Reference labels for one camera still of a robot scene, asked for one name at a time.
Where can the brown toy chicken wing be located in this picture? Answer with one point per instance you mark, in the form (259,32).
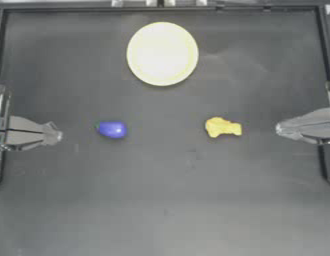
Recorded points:
(220,127)

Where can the yellow round plate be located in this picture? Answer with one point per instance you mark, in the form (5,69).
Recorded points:
(161,53)

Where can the blue toy eggplant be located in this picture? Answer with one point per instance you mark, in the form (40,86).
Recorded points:
(112,129)

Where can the black metal frame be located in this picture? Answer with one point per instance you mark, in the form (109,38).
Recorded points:
(60,5)

